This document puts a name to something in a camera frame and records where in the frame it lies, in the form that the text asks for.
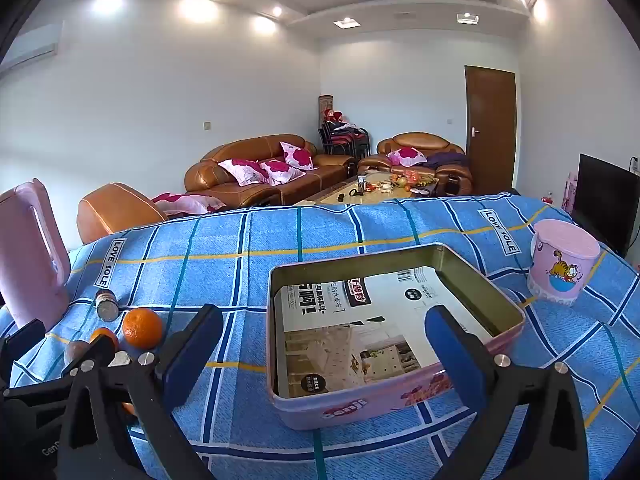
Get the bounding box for wooden coffee table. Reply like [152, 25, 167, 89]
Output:
[292, 172, 442, 207]

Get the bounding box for brown leather three-seat sofa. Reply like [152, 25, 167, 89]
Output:
[184, 134, 359, 206]

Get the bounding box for black television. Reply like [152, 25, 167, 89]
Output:
[570, 153, 640, 259]

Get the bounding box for black red stacked chairs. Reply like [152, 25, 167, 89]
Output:
[320, 120, 371, 159]

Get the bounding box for pink electric kettle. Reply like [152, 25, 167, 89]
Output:
[0, 178, 71, 332]

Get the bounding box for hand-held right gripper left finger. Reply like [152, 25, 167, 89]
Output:
[57, 304, 224, 480]

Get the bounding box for pink tin box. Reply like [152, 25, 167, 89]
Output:
[266, 242, 527, 431]

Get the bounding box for pink floral pillow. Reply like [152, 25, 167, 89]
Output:
[260, 159, 306, 185]
[279, 141, 316, 171]
[218, 159, 271, 187]
[389, 147, 428, 167]

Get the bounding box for orange-brown leather armchair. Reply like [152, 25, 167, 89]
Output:
[76, 182, 169, 244]

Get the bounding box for dark purple cloth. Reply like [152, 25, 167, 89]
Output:
[425, 150, 471, 172]

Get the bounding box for brown wooden door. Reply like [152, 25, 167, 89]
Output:
[464, 65, 517, 196]

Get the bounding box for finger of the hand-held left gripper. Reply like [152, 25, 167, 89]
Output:
[62, 334, 121, 378]
[0, 319, 47, 362]

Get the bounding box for brown leather wide armchair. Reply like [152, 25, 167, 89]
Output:
[357, 132, 474, 196]

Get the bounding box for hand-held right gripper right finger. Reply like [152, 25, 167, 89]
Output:
[424, 304, 592, 480]

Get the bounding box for pink cartoon bucket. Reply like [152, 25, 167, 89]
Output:
[526, 219, 601, 307]

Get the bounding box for large orange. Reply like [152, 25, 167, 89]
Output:
[122, 308, 164, 350]

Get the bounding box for brown kiwi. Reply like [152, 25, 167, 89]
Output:
[63, 341, 91, 369]

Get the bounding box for white air conditioner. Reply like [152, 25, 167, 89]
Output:
[0, 21, 65, 69]

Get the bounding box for colourful snack pile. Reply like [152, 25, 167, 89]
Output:
[387, 171, 436, 192]

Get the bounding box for printed paper sheet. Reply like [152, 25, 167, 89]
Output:
[275, 265, 494, 399]

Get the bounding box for pink gift bag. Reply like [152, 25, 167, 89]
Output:
[561, 172, 579, 214]

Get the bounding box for pink floral blanket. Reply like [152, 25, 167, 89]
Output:
[151, 191, 227, 217]

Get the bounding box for blue plaid tablecloth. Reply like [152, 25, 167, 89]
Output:
[0, 194, 640, 480]

